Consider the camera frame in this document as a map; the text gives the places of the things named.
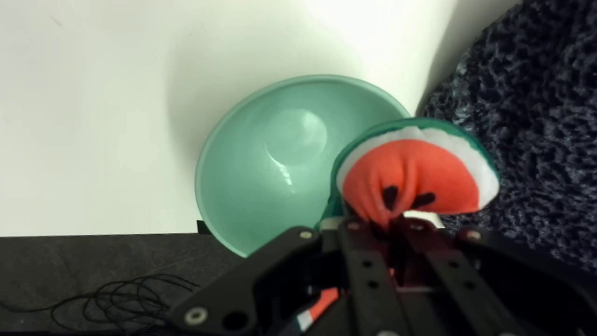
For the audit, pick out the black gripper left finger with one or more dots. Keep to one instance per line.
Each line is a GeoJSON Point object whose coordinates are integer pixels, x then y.
{"type": "Point", "coordinates": [366, 281]}

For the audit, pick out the mint green bowl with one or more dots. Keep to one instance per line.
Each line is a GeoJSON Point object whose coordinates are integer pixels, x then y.
{"type": "Point", "coordinates": [272, 161]}

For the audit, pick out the plush watermelon slice toy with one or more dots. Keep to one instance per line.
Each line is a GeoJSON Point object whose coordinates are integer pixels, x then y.
{"type": "Point", "coordinates": [416, 169]}

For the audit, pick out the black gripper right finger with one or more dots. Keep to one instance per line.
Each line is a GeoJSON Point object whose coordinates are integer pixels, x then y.
{"type": "Point", "coordinates": [459, 281]}

